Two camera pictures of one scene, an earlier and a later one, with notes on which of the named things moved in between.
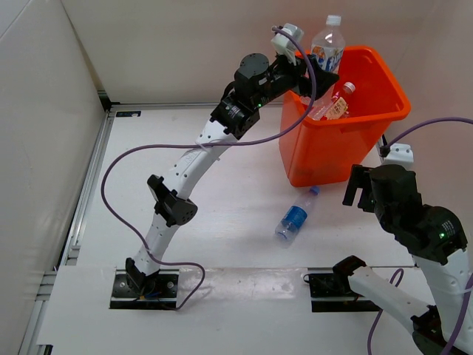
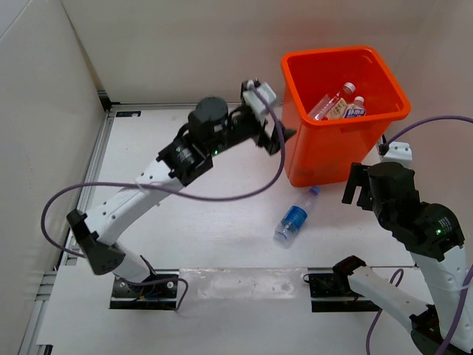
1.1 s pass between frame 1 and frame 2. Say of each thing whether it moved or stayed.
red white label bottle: moved
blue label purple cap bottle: stayed
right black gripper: stayed
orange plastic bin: stayed
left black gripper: moved
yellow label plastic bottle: stayed
